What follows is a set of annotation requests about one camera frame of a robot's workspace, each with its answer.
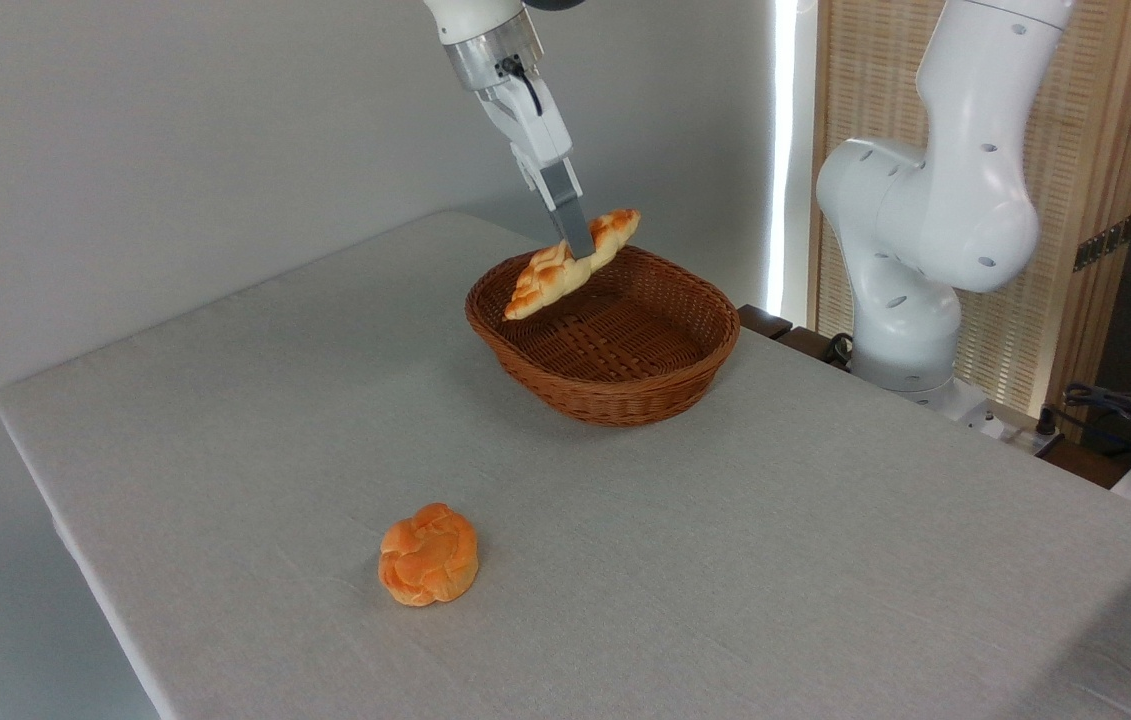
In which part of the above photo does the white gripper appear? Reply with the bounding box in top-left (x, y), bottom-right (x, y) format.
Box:
top-left (472, 66), bottom-right (597, 260)

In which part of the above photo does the long braided bread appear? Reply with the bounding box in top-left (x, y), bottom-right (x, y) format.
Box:
top-left (504, 209), bottom-right (643, 322)

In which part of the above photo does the brown wicker basket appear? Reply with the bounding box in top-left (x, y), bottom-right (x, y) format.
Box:
top-left (465, 245), bottom-right (742, 429)

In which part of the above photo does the round orange bread roll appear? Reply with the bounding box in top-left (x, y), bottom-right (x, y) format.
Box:
top-left (377, 502), bottom-right (480, 608)

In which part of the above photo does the dark wooden block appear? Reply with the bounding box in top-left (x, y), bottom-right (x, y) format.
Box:
top-left (737, 304), bottom-right (852, 372)

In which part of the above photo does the grey tablecloth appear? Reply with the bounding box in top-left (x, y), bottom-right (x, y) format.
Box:
top-left (0, 209), bottom-right (1131, 720)

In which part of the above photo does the white power strip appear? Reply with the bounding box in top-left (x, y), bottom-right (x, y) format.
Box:
top-left (999, 404), bottom-right (1067, 458)

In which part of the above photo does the dark metal screen hinge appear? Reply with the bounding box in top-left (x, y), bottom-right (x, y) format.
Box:
top-left (1072, 214), bottom-right (1131, 273)

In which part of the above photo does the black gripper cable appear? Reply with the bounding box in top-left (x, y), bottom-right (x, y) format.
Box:
top-left (499, 56), bottom-right (545, 119)

